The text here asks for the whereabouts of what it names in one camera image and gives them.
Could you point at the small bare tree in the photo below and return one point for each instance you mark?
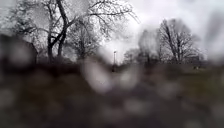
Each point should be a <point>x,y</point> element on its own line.
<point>82,46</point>

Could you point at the dark asphalt path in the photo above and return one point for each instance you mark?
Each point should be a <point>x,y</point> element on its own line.
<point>100,111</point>

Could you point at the large bare forked tree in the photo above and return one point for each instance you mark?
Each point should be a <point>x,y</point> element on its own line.
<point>50,50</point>

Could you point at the bare broad-crowned tree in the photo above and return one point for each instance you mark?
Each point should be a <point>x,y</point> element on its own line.
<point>177,45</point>

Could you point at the grass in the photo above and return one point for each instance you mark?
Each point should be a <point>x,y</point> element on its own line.
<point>206,81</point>

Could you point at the dark bush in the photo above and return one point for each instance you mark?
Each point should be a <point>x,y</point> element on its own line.
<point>16,50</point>

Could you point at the lamp post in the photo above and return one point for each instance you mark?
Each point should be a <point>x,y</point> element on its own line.
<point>115,58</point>

